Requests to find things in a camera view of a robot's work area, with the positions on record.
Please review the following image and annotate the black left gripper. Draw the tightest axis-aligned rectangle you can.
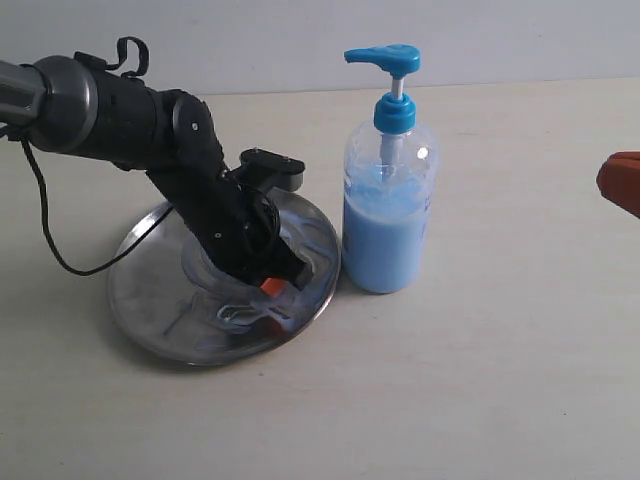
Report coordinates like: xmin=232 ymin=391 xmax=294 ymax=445
xmin=200 ymin=171 xmax=313 ymax=298

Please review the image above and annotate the blue lotion pump bottle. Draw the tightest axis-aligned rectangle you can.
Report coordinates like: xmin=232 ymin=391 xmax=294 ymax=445
xmin=342 ymin=44 xmax=440 ymax=294

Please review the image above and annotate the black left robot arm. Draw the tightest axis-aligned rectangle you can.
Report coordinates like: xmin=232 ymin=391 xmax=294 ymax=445
xmin=1 ymin=43 xmax=312 ymax=292

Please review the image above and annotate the round stainless steel plate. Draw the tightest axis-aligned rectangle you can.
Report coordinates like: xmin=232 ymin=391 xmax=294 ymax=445
xmin=107 ymin=190 xmax=341 ymax=366

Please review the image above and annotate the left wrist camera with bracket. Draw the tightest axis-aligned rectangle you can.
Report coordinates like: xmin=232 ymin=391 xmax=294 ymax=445
xmin=230 ymin=148 xmax=306 ymax=193

